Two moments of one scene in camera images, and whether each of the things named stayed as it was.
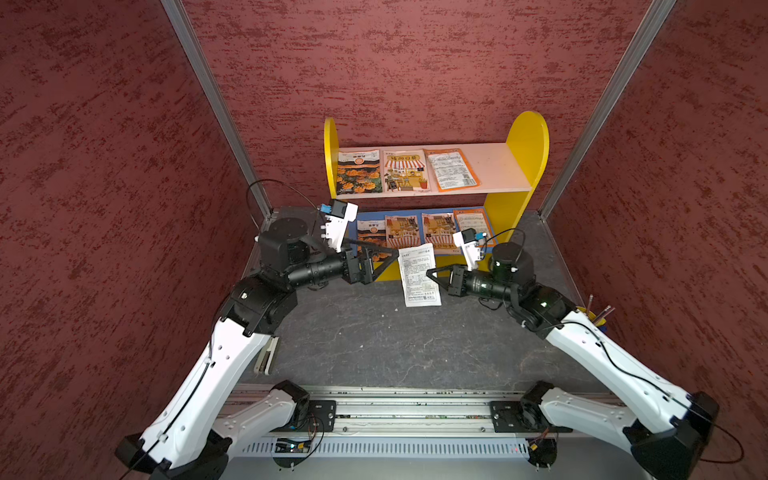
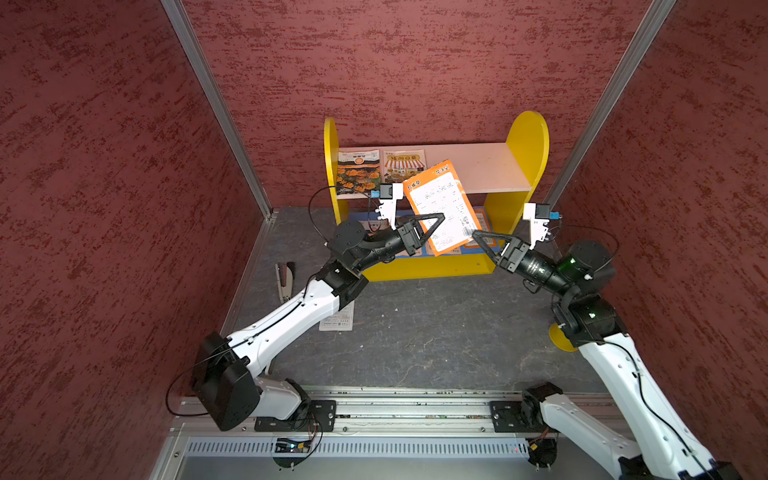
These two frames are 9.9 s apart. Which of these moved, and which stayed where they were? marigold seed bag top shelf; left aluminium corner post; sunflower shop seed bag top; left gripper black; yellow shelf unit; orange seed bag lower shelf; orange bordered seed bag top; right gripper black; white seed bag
Moved: left gripper black; orange bordered seed bag top; white seed bag; right gripper black
Stayed: marigold seed bag top shelf; left aluminium corner post; sunflower shop seed bag top; yellow shelf unit; orange seed bag lower shelf
